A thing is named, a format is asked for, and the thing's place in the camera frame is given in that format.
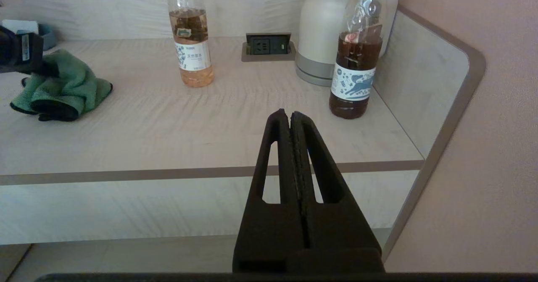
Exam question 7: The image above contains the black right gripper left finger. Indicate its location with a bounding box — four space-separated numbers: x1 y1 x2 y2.
232 108 311 274

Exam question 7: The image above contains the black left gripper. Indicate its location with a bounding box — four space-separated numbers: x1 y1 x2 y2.
0 24 46 75

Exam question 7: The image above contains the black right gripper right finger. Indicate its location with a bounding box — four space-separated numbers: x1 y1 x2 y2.
290 111 385 274

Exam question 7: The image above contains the green microfibre cloth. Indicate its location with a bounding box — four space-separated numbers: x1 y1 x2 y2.
10 49 113 122

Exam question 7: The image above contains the white sachet card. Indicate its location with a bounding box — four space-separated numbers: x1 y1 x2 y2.
2 19 40 35

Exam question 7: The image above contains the small teal tray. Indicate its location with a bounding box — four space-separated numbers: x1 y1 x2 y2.
37 23 59 51

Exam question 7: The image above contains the grey kettle base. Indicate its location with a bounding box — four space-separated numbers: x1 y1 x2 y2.
295 52 338 87

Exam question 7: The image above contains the dark brown tea bottle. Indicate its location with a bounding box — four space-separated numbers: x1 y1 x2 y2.
329 0 388 120

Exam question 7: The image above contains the light amber tea bottle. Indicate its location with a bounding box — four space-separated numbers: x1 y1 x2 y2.
167 0 215 88

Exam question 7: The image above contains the black power socket panel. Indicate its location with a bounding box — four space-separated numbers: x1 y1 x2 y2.
241 32 297 63

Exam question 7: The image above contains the white electric kettle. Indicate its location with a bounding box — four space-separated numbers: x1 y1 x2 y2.
298 0 399 71

